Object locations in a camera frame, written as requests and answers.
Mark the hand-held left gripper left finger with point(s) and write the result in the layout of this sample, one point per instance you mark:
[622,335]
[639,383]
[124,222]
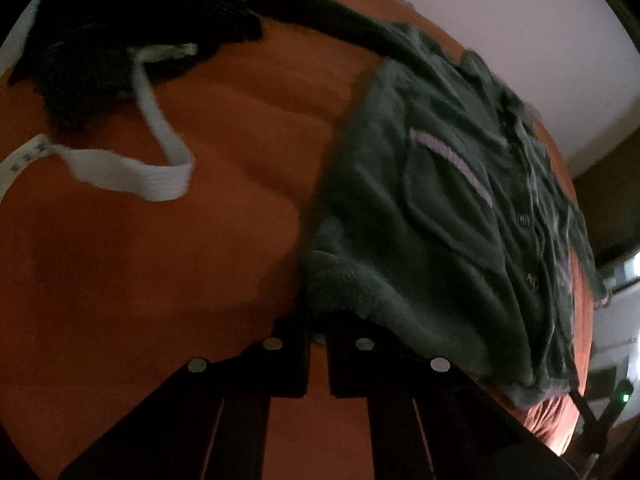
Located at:
[295,360]

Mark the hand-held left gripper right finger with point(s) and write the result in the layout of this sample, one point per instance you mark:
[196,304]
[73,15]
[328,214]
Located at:
[345,365]

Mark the black knit garment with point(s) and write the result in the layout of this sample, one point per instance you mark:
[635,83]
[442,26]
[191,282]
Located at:
[125,20]

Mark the green fleece pajama shirt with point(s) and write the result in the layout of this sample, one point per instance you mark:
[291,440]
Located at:
[425,210]

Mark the orange blanket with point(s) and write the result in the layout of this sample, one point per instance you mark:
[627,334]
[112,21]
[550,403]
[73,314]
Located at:
[150,285]

